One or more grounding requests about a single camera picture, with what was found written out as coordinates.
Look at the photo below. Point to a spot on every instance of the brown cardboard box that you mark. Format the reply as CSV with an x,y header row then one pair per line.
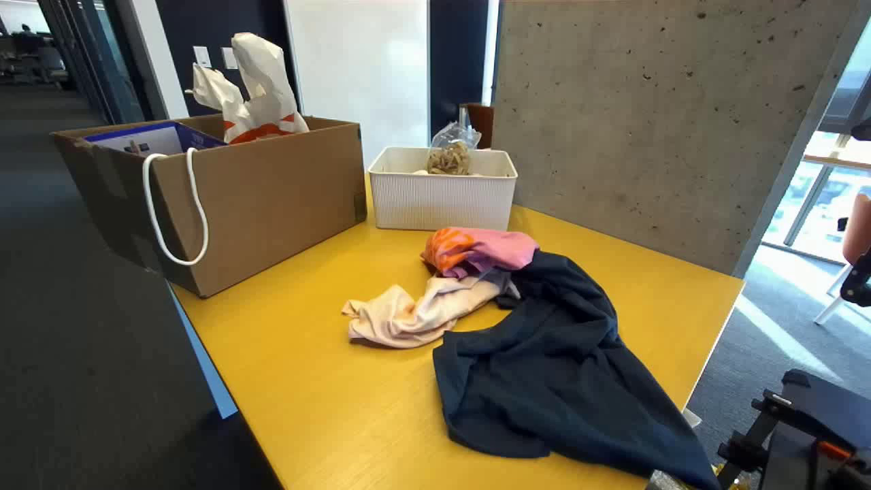
x,y
262,199

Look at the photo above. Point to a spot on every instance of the blue white flat box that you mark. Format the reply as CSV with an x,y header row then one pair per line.
x,y
150,141

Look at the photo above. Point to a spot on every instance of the clear bag with brown contents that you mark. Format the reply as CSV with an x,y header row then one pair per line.
x,y
451,156

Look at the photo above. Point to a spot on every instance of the dark navy cloth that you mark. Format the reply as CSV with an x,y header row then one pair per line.
x,y
553,364

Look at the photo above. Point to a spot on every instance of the white framed chair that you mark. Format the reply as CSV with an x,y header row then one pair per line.
x,y
853,291

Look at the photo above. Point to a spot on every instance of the black mount with orange part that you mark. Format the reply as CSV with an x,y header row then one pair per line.
x,y
798,438

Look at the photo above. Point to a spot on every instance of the pale cream cloth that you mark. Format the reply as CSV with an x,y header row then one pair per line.
x,y
409,316

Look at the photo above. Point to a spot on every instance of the pink orange striped cloth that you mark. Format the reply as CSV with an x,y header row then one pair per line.
x,y
478,250

